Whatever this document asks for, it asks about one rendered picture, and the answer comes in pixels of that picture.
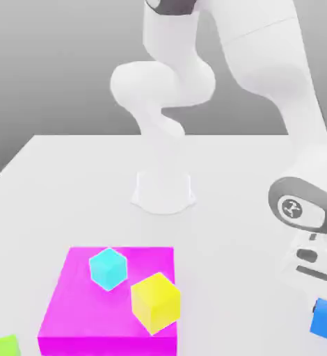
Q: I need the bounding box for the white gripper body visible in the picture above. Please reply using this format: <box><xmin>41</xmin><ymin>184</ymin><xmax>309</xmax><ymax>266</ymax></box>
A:
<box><xmin>282</xmin><ymin>261</ymin><xmax>327</xmax><ymax>300</ymax></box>

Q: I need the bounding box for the small yellow cube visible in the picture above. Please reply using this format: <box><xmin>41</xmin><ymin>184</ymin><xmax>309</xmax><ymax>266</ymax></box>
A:
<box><xmin>130</xmin><ymin>271</ymin><xmax>182</xmax><ymax>337</ymax></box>

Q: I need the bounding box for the small cyan cube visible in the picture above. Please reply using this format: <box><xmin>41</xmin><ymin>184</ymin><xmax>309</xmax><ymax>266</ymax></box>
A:
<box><xmin>88</xmin><ymin>247</ymin><xmax>129</xmax><ymax>292</ymax></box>

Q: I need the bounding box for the small green cube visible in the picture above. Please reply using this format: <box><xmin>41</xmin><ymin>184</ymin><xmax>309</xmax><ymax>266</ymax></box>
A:
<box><xmin>0</xmin><ymin>334</ymin><xmax>22</xmax><ymax>356</ymax></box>

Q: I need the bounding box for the large magenta box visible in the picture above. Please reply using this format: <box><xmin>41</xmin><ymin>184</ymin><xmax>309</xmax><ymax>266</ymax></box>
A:
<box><xmin>37</xmin><ymin>246</ymin><xmax>178</xmax><ymax>356</ymax></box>

